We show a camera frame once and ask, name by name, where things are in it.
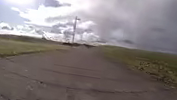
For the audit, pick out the distant line of trees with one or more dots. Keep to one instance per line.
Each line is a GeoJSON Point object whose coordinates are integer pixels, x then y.
{"type": "Point", "coordinates": [77, 44]}

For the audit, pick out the utility pole with crossarm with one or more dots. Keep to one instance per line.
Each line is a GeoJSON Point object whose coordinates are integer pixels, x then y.
{"type": "Point", "coordinates": [74, 30]}

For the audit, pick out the grey concrete slab road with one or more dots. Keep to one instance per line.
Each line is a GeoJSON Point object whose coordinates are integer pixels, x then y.
{"type": "Point", "coordinates": [78, 85]}

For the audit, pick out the grass field with stones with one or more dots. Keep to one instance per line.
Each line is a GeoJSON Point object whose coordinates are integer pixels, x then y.
{"type": "Point", "coordinates": [161, 67]}

